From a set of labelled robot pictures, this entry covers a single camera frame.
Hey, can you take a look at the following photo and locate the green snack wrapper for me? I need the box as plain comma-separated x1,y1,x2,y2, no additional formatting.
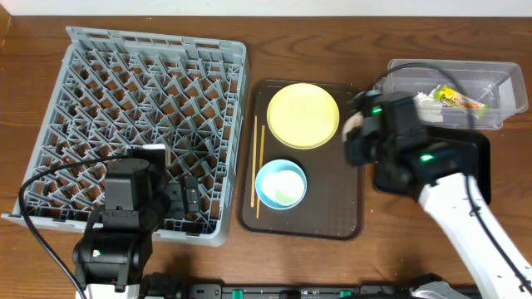
431,86,488,109

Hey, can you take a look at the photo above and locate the light blue bowl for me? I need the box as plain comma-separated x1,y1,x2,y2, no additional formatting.
254,159,308,210

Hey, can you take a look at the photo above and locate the white tissue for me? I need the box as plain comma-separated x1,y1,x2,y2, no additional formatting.
413,92,443,123

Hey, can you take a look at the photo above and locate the white bowl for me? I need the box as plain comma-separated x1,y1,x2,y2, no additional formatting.
342,112,364,142

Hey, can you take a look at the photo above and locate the small white cup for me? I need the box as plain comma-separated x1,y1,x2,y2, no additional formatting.
262,170,305,206

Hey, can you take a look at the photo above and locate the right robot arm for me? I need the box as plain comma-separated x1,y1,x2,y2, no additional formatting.
342,91,531,298

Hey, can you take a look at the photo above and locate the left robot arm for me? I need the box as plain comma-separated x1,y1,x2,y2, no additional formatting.
73,144,200,299

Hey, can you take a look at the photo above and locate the black waste tray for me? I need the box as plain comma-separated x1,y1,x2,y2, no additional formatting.
373,126,492,204

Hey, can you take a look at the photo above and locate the grey plastic dishwasher rack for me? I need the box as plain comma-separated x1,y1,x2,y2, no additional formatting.
5,27,249,247

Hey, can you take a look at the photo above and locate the clear plastic bin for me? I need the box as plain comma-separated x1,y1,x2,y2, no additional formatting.
373,60,529,130

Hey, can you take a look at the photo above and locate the right wooden chopstick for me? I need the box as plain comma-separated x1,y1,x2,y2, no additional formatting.
255,125,266,219

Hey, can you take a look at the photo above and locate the dark brown serving tray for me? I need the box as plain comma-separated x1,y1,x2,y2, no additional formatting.
236,79,364,241

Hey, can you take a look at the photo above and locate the yellow round plate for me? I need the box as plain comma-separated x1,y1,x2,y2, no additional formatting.
266,83,340,150

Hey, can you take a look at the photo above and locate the right black cable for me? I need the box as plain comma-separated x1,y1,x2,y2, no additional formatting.
372,61,532,287

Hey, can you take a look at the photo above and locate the black cable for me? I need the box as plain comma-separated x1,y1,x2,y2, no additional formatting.
17,155,134,299
372,61,532,287

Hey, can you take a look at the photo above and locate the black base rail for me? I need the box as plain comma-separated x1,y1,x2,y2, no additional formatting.
140,273,470,299

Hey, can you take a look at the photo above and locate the left black cable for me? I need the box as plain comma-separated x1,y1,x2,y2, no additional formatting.
17,155,134,299

